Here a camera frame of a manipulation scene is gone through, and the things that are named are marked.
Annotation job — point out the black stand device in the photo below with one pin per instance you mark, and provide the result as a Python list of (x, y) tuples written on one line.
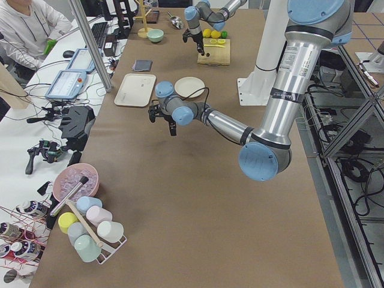
[(76, 125)]

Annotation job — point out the mint green cup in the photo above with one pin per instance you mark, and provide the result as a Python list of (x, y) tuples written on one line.
[(86, 248)]

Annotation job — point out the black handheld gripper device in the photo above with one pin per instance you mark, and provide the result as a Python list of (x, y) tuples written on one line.
[(49, 150)]

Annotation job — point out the yellow lemon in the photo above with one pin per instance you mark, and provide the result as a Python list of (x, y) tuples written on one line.
[(207, 33), (215, 34)]

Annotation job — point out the yellow plastic knife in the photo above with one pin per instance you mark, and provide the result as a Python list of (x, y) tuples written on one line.
[(209, 45)]

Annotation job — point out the mint green bowl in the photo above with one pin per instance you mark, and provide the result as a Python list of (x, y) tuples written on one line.
[(155, 35)]

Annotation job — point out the black computer mouse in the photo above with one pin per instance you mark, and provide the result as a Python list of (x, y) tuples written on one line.
[(68, 54)]

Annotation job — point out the blue cup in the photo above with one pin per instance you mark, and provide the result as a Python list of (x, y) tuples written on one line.
[(85, 202)]

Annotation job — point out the metal scoop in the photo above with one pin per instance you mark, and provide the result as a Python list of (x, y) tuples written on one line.
[(176, 21)]

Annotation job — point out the wooden cutting board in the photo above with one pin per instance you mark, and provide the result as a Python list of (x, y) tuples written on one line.
[(218, 56)]

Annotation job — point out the seated person in grey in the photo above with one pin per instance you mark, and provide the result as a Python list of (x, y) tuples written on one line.
[(27, 28)]

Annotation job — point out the beige rectangular tray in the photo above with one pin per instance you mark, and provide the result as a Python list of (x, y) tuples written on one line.
[(135, 90)]

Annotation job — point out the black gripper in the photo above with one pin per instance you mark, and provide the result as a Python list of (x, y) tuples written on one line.
[(198, 39), (165, 116)]

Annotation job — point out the white cup rack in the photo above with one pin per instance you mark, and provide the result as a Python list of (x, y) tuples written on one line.
[(109, 249)]

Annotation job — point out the black keyboard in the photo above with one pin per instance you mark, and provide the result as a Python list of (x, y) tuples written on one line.
[(99, 33)]

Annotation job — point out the white cup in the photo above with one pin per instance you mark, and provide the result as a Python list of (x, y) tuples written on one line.
[(110, 230)]

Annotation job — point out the aluminium frame post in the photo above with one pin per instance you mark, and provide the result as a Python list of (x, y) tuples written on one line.
[(88, 37)]

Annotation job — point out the wooden mug tree stand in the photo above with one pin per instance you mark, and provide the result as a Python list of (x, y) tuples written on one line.
[(146, 9)]

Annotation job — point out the pink cup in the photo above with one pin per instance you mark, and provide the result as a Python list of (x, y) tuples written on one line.
[(95, 215)]

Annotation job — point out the grey cup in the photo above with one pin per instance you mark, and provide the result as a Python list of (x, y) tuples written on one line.
[(75, 231)]

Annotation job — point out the metal muddler tool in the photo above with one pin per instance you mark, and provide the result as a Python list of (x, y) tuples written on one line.
[(76, 188)]

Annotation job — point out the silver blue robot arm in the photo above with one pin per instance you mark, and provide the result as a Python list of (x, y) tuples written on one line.
[(202, 11), (294, 35)]

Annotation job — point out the round beige plate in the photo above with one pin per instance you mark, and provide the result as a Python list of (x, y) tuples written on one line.
[(189, 87)]

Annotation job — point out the grey folded cloth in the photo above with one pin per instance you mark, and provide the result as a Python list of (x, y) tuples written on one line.
[(142, 65)]

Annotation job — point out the blue teach pendant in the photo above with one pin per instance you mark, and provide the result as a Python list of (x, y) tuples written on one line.
[(66, 85), (81, 60)]

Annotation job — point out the pink bowl with ice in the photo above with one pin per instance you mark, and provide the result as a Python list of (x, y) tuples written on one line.
[(71, 176)]

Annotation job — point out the yellow cup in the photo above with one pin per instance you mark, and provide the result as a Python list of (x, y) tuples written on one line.
[(65, 220)]

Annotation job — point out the white pillar with base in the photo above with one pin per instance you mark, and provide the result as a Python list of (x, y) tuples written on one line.
[(255, 89)]

